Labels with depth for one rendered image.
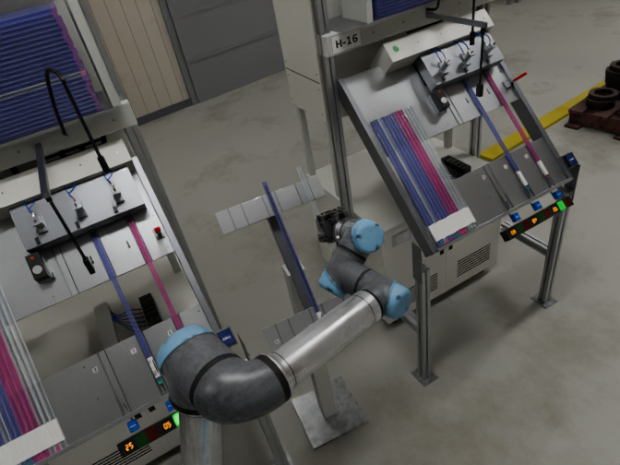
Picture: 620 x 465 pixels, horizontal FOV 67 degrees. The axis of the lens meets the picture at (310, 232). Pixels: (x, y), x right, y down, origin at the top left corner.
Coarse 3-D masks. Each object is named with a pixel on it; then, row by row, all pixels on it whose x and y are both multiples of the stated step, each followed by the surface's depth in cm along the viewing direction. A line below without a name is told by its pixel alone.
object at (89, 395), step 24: (192, 312) 140; (144, 336) 135; (168, 336) 137; (96, 360) 131; (120, 360) 132; (144, 360) 134; (48, 384) 127; (72, 384) 128; (96, 384) 129; (120, 384) 131; (144, 384) 132; (72, 408) 127; (96, 408) 128; (120, 408) 128; (72, 432) 125
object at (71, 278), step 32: (0, 224) 135; (128, 224) 142; (160, 224) 144; (0, 256) 132; (64, 256) 136; (96, 256) 138; (128, 256) 140; (160, 256) 142; (32, 288) 132; (64, 288) 134
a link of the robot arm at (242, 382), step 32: (384, 288) 98; (320, 320) 91; (352, 320) 92; (288, 352) 84; (320, 352) 87; (224, 384) 78; (256, 384) 78; (288, 384) 81; (224, 416) 78; (256, 416) 79
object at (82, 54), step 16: (0, 0) 123; (16, 0) 125; (32, 0) 126; (48, 0) 128; (64, 16) 131; (80, 48) 137; (96, 80) 143; (80, 144) 149; (96, 144) 152; (128, 144) 157; (48, 160) 147; (0, 176) 143
